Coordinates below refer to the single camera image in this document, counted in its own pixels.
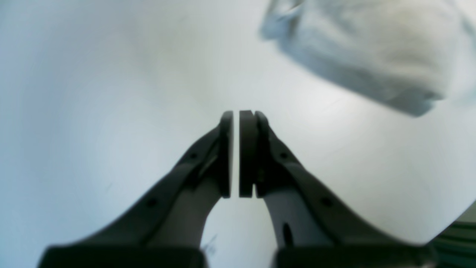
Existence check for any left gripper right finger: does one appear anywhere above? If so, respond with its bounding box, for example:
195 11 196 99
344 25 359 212
239 111 438 268

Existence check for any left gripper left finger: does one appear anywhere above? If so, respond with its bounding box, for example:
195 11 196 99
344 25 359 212
39 111 233 268

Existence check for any white printed T-shirt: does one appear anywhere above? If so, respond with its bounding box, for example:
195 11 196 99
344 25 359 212
260 0 475 117

